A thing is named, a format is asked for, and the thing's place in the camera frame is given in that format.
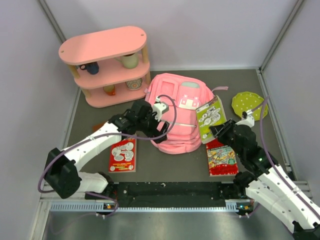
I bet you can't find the dark blue mug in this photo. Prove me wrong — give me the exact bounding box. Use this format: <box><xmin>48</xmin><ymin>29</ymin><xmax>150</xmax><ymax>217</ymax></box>
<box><xmin>79</xmin><ymin>61</ymin><xmax>100</xmax><ymax>75</ymax></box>

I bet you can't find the green polka dot plate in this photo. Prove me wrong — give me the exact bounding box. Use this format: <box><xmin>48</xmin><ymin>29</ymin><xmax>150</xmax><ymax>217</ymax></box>
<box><xmin>231</xmin><ymin>91</ymin><xmax>264</xmax><ymax>121</ymax></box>

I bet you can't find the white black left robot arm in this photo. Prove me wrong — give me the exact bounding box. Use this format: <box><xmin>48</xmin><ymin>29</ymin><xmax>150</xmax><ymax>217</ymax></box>
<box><xmin>41</xmin><ymin>97</ymin><xmax>170</xmax><ymax>199</ymax></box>

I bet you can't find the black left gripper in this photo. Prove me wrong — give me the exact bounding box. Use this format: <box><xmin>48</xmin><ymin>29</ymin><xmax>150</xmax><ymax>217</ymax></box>
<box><xmin>136</xmin><ymin>108</ymin><xmax>169</xmax><ymax>143</ymax></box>

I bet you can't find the red colourful comic book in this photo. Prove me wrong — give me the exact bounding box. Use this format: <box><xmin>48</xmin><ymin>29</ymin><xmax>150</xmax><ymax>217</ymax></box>
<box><xmin>205</xmin><ymin>139</ymin><xmax>239</xmax><ymax>177</ymax></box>

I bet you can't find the green cover paperback book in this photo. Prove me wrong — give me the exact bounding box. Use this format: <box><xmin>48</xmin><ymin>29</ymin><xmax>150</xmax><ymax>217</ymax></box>
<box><xmin>195</xmin><ymin>95</ymin><xmax>227</xmax><ymax>144</ymax></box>

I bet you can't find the pink student backpack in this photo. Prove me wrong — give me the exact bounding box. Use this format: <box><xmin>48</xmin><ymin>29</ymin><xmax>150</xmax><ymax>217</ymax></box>
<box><xmin>145</xmin><ymin>73</ymin><xmax>215</xmax><ymax>155</ymax></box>

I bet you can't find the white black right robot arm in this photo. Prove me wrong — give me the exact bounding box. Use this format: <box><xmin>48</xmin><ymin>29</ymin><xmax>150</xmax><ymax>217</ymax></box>
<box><xmin>209</xmin><ymin>119</ymin><xmax>320</xmax><ymax>240</ymax></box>

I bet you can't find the pale green mug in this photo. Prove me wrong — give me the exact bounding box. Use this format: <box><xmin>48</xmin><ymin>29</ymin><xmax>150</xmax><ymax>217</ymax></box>
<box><xmin>114</xmin><ymin>53</ymin><xmax>139</xmax><ymax>69</ymax></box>

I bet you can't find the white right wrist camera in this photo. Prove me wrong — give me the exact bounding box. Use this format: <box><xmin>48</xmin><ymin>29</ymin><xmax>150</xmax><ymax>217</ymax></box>
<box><xmin>236</xmin><ymin>109</ymin><xmax>255</xmax><ymax>128</ymax></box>

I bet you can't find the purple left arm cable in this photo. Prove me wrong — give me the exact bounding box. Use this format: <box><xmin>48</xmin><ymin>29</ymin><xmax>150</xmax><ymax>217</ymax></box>
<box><xmin>37</xmin><ymin>94</ymin><xmax>178</xmax><ymax>194</ymax></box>

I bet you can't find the patterned ceramic bowl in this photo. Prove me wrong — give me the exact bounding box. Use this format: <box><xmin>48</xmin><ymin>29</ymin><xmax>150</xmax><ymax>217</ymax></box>
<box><xmin>125</xmin><ymin>78</ymin><xmax>143</xmax><ymax>91</ymax></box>

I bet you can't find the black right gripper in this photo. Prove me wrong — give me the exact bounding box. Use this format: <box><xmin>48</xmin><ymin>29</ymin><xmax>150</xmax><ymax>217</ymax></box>
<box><xmin>209</xmin><ymin>118</ymin><xmax>245</xmax><ymax>158</ymax></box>

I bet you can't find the pink three-tier wooden shelf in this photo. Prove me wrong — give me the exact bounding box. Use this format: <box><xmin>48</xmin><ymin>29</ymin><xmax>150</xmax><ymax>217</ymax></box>
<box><xmin>58</xmin><ymin>26</ymin><xmax>151</xmax><ymax>108</ymax></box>

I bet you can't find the grey slotted cable duct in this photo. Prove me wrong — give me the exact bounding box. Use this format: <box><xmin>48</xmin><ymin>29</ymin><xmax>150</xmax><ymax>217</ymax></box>
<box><xmin>49</xmin><ymin>199</ymin><xmax>254</xmax><ymax>213</ymax></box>

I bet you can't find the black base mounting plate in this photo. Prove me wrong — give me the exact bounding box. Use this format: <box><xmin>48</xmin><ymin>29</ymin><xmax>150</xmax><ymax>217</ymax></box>
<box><xmin>84</xmin><ymin>181</ymin><xmax>255</xmax><ymax>207</ymax></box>

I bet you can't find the orange cup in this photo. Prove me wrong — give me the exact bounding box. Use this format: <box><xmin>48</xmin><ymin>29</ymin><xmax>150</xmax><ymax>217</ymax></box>
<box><xmin>103</xmin><ymin>85</ymin><xmax>116</xmax><ymax>96</ymax></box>

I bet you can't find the brown leather wallet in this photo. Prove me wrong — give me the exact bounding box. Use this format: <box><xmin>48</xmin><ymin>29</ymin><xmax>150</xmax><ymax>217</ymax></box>
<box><xmin>92</xmin><ymin>122</ymin><xmax>106</xmax><ymax>133</ymax></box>

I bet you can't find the red cover book left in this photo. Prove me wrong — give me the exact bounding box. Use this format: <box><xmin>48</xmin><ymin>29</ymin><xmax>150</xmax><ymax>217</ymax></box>
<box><xmin>108</xmin><ymin>138</ymin><xmax>137</xmax><ymax>173</ymax></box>

